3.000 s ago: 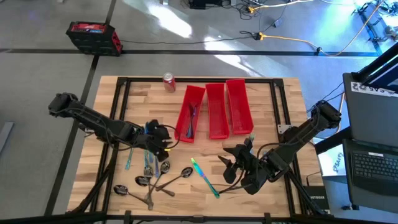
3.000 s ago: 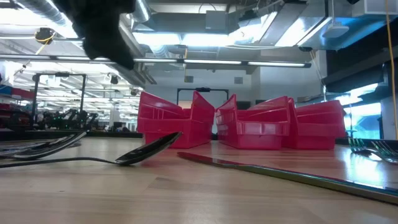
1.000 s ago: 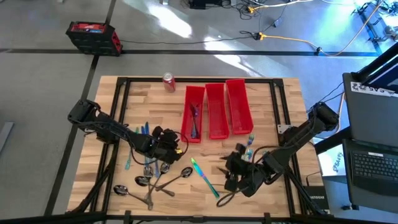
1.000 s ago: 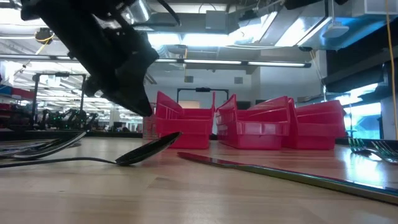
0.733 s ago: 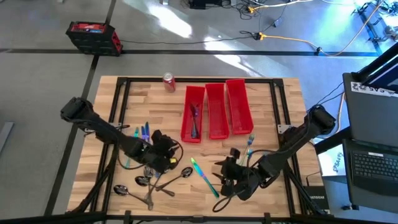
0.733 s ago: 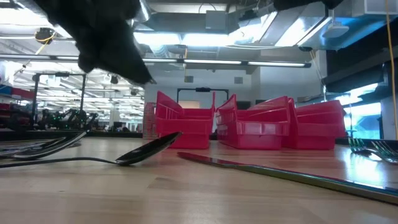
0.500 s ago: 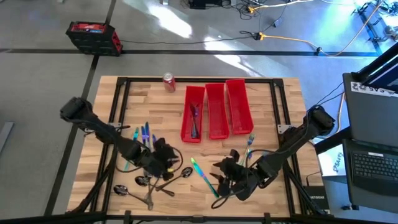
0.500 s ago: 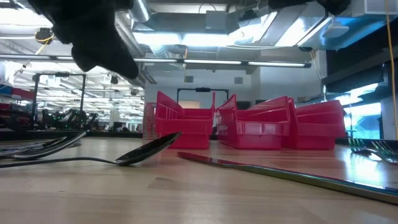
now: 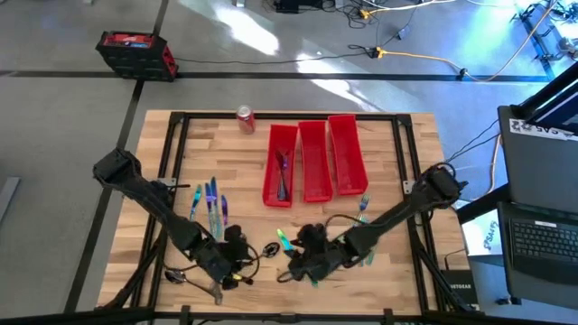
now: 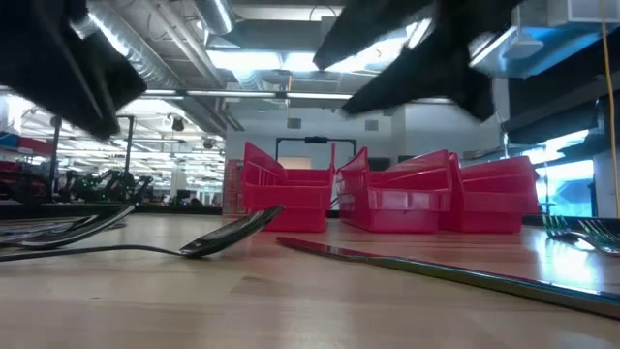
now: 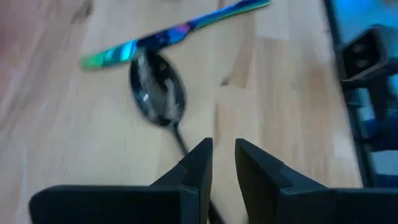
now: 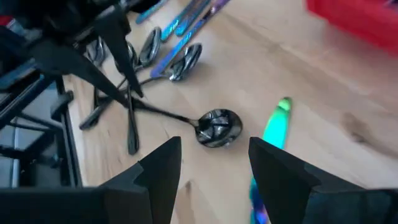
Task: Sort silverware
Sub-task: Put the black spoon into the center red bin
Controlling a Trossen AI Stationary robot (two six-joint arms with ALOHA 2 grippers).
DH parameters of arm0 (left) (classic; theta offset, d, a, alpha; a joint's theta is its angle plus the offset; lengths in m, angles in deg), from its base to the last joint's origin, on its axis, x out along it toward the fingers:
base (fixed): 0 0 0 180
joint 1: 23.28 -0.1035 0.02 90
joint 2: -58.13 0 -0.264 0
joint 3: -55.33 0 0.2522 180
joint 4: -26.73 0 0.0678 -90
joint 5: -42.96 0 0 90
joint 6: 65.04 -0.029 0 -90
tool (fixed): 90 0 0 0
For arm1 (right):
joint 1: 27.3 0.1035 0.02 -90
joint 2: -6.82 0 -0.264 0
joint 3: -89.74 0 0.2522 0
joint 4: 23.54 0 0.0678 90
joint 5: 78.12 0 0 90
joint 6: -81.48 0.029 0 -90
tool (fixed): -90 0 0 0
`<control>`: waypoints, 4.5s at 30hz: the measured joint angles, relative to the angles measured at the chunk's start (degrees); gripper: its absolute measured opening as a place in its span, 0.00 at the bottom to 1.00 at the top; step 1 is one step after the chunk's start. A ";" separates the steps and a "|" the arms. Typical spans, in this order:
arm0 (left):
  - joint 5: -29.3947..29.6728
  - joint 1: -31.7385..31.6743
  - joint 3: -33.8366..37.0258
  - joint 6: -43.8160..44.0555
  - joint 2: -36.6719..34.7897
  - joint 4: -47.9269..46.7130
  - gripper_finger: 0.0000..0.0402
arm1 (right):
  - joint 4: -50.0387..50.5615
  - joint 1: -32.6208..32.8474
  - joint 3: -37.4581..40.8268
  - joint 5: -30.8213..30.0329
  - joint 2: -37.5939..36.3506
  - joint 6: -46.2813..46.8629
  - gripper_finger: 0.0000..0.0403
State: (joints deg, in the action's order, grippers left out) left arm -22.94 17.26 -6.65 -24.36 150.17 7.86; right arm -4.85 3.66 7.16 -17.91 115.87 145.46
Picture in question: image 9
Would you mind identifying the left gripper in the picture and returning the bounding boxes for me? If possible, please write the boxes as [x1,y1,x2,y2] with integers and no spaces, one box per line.
[195,224,255,292]

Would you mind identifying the red plastic bin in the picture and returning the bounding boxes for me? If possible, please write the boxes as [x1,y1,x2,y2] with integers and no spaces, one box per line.
[327,114,369,197]
[261,124,300,209]
[297,119,336,204]

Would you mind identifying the white cable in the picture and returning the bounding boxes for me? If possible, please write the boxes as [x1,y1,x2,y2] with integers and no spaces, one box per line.
[489,134,503,196]

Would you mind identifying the yellow extension cord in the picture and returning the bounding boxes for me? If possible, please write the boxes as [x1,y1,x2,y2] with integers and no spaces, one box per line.
[372,0,564,83]

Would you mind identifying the black aluminium table frame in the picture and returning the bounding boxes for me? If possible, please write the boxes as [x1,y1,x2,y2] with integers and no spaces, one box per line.
[95,110,480,325]

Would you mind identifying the black Netgear network switch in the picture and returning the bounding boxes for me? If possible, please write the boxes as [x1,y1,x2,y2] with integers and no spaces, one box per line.
[440,268,480,306]

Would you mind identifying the white printed carton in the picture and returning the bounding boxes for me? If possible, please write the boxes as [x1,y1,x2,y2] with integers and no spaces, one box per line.
[461,219,500,256]

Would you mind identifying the black floor stand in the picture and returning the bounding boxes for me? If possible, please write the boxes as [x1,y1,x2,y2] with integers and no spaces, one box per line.
[512,2,561,81]

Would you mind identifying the grey laptop with sticker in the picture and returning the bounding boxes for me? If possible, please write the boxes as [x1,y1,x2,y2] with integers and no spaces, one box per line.
[497,105,578,214]

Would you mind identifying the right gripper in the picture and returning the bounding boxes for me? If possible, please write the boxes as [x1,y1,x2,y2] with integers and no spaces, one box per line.
[287,224,361,284]

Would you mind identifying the red soda can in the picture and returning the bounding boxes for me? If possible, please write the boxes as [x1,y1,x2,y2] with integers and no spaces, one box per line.
[235,104,257,135]

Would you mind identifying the black and red toolbox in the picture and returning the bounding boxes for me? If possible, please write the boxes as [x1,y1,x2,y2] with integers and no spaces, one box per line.
[94,30,180,83]

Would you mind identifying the black laptop with keyboard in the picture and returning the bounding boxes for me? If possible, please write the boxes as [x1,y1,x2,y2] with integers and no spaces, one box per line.
[496,200,578,312]

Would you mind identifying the pale yellow floor cable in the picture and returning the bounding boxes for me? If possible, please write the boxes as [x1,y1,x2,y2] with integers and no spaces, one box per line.
[359,0,458,20]

